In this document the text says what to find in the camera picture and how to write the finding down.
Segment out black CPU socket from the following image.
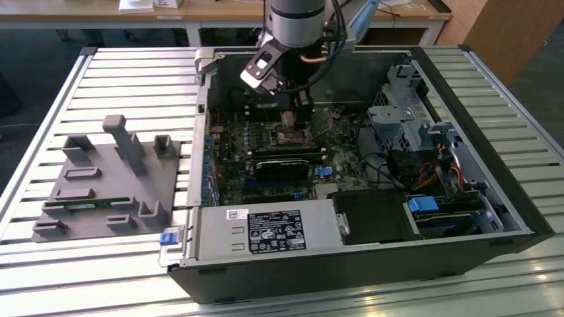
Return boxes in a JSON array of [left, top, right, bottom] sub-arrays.
[[266, 121, 317, 149]]

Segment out black empty RAM slots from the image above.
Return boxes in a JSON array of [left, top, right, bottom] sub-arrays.
[[244, 100, 316, 122]]

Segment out black RAM slots with sticks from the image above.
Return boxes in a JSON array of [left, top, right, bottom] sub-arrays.
[[252, 147, 321, 162]]

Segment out grey metal drive cage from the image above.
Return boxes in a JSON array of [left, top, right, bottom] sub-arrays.
[[366, 64, 462, 153]]

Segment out black graphics card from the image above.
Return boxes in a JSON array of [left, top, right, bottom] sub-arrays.
[[253, 158, 312, 182]]

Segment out green motherboard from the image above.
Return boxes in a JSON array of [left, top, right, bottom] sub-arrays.
[[204, 105, 373, 205]]

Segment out white box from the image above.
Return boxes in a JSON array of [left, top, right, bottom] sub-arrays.
[[117, 0, 156, 14]]

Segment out blue disk carrier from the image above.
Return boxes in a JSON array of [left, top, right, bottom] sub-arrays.
[[406, 196, 440, 214]]

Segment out wooden cabinet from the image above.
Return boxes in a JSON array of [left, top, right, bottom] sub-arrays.
[[433, 0, 564, 85]]

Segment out silver power supply unit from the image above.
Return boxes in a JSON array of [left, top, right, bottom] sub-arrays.
[[193, 199, 349, 260]]

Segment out long wooden desk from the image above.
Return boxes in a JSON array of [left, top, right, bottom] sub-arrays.
[[0, 0, 454, 47]]

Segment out grey plastic parts rack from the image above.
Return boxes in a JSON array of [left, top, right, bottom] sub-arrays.
[[32, 114, 184, 244]]

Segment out blue case latch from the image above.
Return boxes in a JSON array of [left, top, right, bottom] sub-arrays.
[[158, 227, 184, 247]]

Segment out green RAM stick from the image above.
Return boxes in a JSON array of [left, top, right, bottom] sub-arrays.
[[42, 197, 133, 211]]

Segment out black open PC case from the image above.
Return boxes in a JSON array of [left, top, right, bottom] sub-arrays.
[[166, 44, 556, 304]]

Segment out white and grey wrist camera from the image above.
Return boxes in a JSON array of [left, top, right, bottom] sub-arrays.
[[240, 46, 284, 96]]

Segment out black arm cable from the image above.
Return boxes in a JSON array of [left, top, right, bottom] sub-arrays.
[[281, 0, 349, 94]]

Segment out grey case handle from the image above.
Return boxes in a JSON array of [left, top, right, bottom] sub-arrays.
[[193, 48, 220, 75]]

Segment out black internal cable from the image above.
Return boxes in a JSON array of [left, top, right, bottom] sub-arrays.
[[358, 151, 406, 191]]

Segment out yellow and red wire bundle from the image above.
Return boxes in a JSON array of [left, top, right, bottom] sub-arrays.
[[413, 141, 466, 193]]

